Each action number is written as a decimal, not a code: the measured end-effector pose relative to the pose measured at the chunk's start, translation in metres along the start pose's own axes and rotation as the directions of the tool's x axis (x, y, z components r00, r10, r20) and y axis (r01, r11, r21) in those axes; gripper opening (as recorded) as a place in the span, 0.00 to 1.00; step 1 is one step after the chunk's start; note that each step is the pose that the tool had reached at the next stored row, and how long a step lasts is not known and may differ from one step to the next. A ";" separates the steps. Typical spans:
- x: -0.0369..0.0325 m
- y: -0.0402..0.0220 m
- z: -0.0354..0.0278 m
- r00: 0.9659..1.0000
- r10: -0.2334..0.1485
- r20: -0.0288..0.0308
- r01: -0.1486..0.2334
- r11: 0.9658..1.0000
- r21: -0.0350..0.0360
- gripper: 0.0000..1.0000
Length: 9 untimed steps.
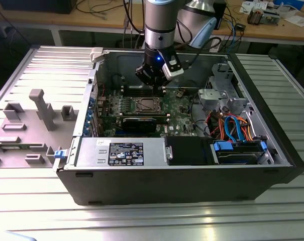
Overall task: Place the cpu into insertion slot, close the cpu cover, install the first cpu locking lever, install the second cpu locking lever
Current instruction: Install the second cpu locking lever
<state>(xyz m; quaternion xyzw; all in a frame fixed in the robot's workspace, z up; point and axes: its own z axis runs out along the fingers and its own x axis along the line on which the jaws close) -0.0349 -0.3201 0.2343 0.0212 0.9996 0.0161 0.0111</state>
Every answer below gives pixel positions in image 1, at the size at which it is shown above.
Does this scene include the black RAM slot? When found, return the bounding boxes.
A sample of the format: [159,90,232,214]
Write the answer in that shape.
[123,86,165,92]
[123,91,165,98]

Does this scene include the expansion slot blue retainer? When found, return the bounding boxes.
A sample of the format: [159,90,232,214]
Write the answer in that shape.
[82,96,97,138]

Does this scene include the black plastic cover block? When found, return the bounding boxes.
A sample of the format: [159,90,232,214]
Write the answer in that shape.
[166,137,215,166]

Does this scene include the green motherboard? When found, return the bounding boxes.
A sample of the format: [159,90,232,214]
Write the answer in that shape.
[96,87,200,138]

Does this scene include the black graphics card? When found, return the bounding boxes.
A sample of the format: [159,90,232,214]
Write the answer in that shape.
[121,116,158,134]

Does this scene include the silver metal disk bay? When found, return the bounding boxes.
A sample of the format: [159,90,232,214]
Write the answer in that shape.
[197,62,255,118]

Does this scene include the upright black box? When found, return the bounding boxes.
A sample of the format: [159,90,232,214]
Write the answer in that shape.
[213,0,228,31]

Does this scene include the silver power supply unit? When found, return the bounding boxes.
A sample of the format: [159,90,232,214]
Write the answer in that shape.
[76,137,167,168]

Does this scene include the hard disk in blue carrier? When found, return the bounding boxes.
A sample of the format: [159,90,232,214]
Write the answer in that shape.
[211,140,268,166]

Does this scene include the black open PC case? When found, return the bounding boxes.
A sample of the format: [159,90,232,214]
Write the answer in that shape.
[52,47,304,206]

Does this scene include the printed paper leaflets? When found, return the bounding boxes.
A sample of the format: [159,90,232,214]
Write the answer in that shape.
[239,1,254,14]

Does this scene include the copper coil transformer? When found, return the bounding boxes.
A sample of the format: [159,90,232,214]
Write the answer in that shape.
[247,7,264,26]

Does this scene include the wooden desk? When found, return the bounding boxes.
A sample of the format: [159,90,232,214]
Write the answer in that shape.
[0,0,304,48]

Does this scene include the large black box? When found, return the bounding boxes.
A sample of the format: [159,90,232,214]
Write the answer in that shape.
[0,0,73,15]

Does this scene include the small grey device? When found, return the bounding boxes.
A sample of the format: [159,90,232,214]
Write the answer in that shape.
[262,9,280,26]

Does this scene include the grey parts rack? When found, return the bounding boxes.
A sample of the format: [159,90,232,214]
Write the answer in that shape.
[0,89,79,169]

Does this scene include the green RAM stick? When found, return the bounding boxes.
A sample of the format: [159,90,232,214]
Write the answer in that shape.
[2,144,31,150]

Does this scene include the flat blue box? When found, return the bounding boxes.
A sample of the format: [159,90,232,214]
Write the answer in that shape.
[273,0,304,8]

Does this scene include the white paper sheet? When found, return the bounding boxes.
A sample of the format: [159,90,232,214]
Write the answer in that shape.
[284,15,304,28]

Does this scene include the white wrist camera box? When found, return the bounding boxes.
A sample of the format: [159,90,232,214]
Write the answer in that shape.
[161,51,185,80]

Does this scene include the black camera cable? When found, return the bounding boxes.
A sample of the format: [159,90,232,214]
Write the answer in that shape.
[180,36,223,71]

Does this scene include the thin red wire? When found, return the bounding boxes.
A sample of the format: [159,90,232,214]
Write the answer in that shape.
[95,81,107,97]

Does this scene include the black hanging USB cable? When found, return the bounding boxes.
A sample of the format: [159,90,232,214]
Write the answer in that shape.
[122,0,144,50]

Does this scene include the black wire loop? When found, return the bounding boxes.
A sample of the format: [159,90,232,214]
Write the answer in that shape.
[188,94,210,138]

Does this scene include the grey case release handle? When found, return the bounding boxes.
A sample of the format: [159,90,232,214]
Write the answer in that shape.
[90,47,104,63]

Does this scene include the blue cable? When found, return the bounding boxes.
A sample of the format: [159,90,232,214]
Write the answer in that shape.
[227,19,243,47]

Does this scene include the blue wire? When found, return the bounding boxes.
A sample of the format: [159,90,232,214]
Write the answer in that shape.
[224,115,246,144]

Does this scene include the orange wire bundle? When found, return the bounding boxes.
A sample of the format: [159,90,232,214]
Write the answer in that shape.
[209,112,255,141]

